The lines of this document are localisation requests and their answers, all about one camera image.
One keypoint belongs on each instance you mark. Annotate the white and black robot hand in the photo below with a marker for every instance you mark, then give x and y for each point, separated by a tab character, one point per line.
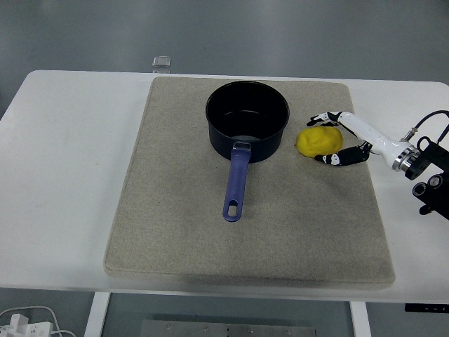
368	135

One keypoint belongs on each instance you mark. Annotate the black table control panel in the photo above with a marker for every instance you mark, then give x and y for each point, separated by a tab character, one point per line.
426	307

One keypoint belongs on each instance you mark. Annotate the white table leg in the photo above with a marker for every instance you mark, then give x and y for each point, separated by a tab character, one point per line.
360	321
96	316

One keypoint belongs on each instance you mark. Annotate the beige fabric mat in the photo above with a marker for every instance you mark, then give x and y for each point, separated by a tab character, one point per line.
196	228

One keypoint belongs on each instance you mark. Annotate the grey metal plate with screws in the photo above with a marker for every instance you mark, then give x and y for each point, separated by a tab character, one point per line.
228	330

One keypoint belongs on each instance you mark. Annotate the white power strip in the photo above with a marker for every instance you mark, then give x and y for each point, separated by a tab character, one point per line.
26	328

